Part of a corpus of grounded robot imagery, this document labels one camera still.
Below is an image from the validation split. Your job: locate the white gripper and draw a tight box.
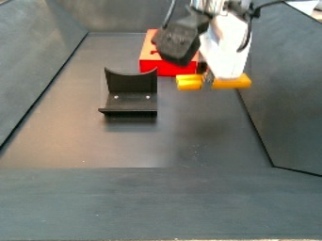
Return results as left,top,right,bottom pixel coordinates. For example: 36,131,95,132
190,0,252,80

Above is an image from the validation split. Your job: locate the yellow two-pronged peg object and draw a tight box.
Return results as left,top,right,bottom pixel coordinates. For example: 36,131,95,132
177,73,252,90

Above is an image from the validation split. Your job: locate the red foam fixture block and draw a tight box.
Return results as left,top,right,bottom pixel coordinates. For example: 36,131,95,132
139,28,199,76

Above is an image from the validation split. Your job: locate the black regrasp stand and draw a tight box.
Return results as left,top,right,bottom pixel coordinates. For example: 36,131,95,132
98,69,158,116

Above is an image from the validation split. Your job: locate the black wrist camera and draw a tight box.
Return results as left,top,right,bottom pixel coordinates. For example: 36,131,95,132
151,7,212,66

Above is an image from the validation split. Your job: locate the black cable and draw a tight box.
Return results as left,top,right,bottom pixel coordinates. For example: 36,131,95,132
236,0,288,54

